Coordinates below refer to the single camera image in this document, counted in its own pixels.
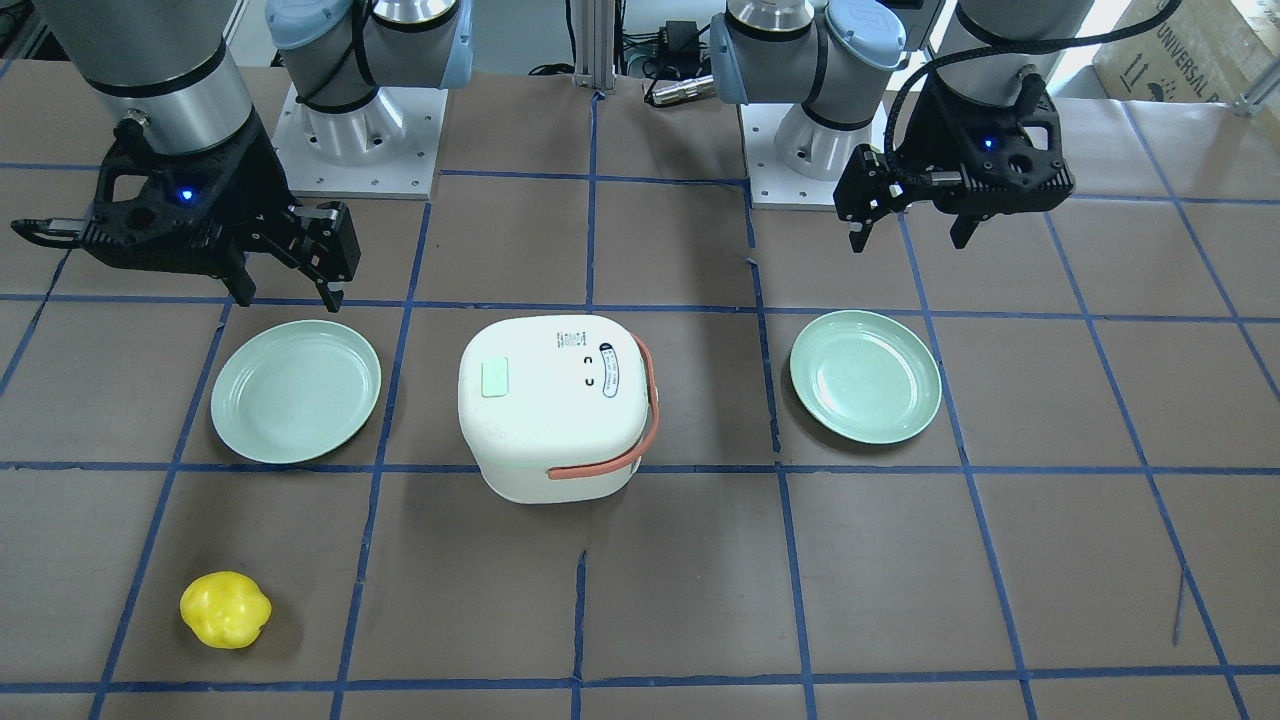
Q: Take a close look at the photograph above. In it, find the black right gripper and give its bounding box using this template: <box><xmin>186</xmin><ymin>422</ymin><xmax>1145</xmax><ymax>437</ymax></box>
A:
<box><xmin>154</xmin><ymin>109</ymin><xmax>361</xmax><ymax>313</ymax></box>

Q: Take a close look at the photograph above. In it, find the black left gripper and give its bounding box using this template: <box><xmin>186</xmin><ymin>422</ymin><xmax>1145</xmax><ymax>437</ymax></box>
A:
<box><xmin>833</xmin><ymin>70</ymin><xmax>1041</xmax><ymax>252</ymax></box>

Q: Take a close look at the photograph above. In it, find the white rice cooker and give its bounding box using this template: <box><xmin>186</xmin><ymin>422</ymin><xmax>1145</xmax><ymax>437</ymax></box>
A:
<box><xmin>457</xmin><ymin>315</ymin><xmax>660</xmax><ymax>505</ymax></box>

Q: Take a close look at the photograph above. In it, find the green plate robot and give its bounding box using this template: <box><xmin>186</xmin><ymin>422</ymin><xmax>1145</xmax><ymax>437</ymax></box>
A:
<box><xmin>210</xmin><ymin>320</ymin><xmax>381</xmax><ymax>464</ymax></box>
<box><xmin>788</xmin><ymin>310</ymin><xmax>942</xmax><ymax>445</ymax></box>

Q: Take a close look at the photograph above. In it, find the black power adapter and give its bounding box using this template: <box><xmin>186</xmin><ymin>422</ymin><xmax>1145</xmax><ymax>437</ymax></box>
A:
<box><xmin>658</xmin><ymin>20</ymin><xmax>701</xmax><ymax>63</ymax></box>

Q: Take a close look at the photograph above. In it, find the cardboard box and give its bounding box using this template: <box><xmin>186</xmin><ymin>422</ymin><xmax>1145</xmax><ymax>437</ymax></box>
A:
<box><xmin>1092</xmin><ymin>1</ymin><xmax>1279</xmax><ymax>102</ymax></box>

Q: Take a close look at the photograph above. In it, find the yellow toy pepper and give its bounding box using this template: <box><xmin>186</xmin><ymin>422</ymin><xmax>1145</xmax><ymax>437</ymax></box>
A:
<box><xmin>179</xmin><ymin>571</ymin><xmax>273</xmax><ymax>650</ymax></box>

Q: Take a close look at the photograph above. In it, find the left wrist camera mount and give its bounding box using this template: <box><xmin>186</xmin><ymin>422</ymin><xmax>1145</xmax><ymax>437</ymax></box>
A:
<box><xmin>929</xmin><ymin>67</ymin><xmax>1075</xmax><ymax>218</ymax></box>

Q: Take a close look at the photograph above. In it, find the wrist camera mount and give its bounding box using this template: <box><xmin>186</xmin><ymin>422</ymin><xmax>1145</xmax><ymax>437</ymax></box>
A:
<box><xmin>929</xmin><ymin>67</ymin><xmax>1075</xmax><ymax>218</ymax></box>
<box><xmin>10</xmin><ymin>118</ymin><xmax>244</xmax><ymax>279</ymax></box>

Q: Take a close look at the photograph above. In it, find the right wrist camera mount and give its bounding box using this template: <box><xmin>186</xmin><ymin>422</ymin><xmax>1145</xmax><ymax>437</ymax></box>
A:
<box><xmin>10</xmin><ymin>118</ymin><xmax>244</xmax><ymax>279</ymax></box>

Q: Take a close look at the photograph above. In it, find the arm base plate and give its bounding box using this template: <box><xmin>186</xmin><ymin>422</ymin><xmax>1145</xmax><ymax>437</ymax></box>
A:
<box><xmin>271</xmin><ymin>87</ymin><xmax>449</xmax><ymax>201</ymax></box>
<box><xmin>739</xmin><ymin>102</ymin><xmax>887</xmax><ymax>211</ymax></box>

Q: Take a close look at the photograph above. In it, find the black cables bundle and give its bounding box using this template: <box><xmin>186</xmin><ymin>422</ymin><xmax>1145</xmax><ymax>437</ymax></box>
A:
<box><xmin>525</xmin><ymin>0</ymin><xmax>721</xmax><ymax>106</ymax></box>

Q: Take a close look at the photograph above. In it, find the aluminium frame post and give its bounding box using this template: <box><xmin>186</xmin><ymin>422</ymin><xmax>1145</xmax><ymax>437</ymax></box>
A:
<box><xmin>568</xmin><ymin>1</ymin><xmax>625</xmax><ymax>95</ymax></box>

